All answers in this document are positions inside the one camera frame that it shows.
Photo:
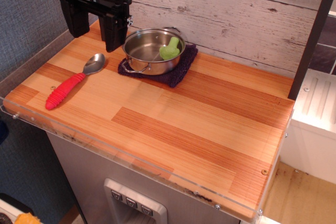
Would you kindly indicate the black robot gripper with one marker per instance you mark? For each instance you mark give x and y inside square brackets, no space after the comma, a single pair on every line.
[113,27]

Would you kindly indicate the red-handled metal spoon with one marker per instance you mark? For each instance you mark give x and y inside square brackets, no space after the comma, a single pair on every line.
[93,65]

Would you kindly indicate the stainless steel pot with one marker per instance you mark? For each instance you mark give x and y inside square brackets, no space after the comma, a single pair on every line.
[141,50]

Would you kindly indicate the green toy vegetable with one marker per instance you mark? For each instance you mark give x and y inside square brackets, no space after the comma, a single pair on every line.
[171,50]

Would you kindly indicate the dark purple cloth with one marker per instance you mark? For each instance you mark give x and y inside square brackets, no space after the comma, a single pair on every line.
[172,78]

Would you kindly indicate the silver toy fridge cabinet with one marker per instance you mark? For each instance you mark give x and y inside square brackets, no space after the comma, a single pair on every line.
[109,192]

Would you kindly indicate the yellow object bottom left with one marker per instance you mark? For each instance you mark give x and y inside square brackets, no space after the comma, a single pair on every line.
[27,218]

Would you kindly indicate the white toy sink unit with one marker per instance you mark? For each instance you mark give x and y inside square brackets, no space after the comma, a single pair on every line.
[310,143]

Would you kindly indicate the clear acrylic table guard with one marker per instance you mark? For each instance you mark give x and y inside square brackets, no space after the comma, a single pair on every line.
[220,154]

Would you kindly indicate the dark right shelf post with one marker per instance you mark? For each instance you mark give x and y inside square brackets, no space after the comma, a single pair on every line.
[314,36]

